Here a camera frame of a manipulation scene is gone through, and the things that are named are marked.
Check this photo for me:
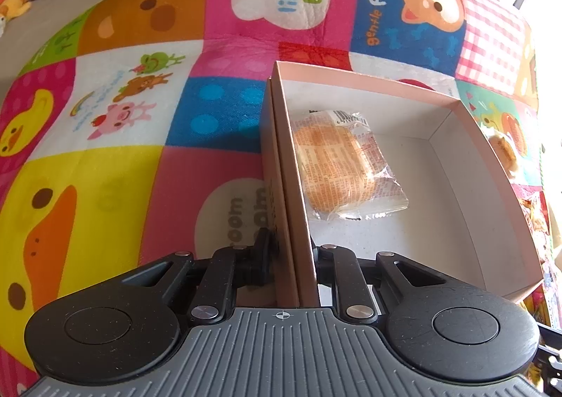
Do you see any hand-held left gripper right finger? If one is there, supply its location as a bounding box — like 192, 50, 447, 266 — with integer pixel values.
309, 243, 445, 321

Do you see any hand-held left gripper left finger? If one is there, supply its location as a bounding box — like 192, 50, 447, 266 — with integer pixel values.
116, 228, 282, 323

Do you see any orange bun packet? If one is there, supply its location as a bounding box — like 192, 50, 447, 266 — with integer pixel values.
292, 110, 410, 222

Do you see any pink cardboard box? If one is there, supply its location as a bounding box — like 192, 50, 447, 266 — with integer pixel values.
259, 60, 547, 307

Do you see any colourful cartoon play mat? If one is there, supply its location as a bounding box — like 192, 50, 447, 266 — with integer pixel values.
0, 0, 556, 393

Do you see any orange plush toy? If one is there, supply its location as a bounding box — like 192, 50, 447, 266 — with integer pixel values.
0, 0, 32, 29

